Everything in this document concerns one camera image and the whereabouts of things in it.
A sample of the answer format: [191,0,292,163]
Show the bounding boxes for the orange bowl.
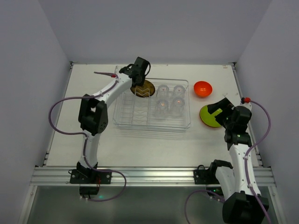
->
[193,81,213,98]

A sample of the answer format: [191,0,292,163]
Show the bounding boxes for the aluminium mounting rail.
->
[29,166,276,187]

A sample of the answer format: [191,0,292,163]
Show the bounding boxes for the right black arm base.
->
[193,160,234,196]

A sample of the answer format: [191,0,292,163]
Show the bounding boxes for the olive brown plate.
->
[130,80,156,98]

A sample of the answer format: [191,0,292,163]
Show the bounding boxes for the clear glass front left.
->
[155,99,169,117]

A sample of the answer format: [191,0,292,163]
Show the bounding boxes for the clear glass back left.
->
[157,84,169,99]

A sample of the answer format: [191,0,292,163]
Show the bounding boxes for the clear glass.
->
[155,99,169,117]
[170,97,185,117]
[157,84,169,99]
[173,85,185,98]

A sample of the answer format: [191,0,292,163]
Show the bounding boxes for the green plate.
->
[199,105,222,117]

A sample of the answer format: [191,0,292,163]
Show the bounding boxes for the clear glass front right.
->
[170,97,185,117]

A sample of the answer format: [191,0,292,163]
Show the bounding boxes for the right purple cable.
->
[184,97,273,224]

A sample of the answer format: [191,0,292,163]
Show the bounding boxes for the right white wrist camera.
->
[240,97,252,111]

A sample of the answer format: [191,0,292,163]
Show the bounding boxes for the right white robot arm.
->
[207,98,270,224]

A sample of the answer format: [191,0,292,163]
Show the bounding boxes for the clear glass back right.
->
[173,85,185,98]

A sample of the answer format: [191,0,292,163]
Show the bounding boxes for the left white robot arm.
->
[77,57,151,175]

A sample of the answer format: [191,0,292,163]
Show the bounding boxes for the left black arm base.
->
[68,162,112,198]

